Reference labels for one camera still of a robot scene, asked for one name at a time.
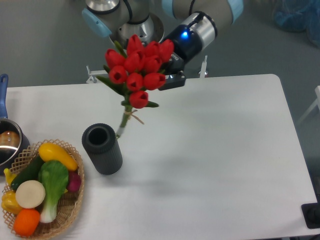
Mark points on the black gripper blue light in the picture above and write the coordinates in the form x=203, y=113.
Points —
x=189, y=38

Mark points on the red tulip bouquet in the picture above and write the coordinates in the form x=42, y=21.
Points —
x=134, y=71

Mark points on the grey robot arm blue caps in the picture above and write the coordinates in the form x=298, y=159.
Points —
x=104, y=17

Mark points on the dark grey ribbed vase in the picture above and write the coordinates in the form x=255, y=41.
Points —
x=100, y=143

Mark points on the blue plastic bag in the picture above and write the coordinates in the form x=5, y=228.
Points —
x=299, y=16

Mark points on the white furniture piece right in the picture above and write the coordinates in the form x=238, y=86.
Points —
x=312, y=109

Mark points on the yellow squash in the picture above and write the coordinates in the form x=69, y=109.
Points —
x=52, y=152

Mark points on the green bok choy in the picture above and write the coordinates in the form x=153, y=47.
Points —
x=54, y=177

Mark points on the dark green cucumber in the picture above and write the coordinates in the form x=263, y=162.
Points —
x=30, y=172

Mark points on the woven wicker basket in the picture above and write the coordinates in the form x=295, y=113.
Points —
x=68, y=206

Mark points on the round cream white disc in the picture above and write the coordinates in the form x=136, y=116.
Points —
x=30, y=194

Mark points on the black device at table edge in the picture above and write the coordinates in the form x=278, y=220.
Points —
x=311, y=214

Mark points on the orange fruit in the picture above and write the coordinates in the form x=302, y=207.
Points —
x=26, y=222

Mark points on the yellow bell pepper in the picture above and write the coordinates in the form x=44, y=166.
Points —
x=9, y=202

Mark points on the blue handled saucepan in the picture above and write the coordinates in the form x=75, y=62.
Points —
x=12, y=139

